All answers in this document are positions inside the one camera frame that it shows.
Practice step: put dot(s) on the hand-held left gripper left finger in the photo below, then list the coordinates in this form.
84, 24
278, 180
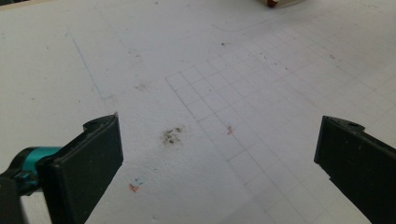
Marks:
81, 168

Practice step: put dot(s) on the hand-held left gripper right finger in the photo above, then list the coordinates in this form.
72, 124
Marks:
358, 161

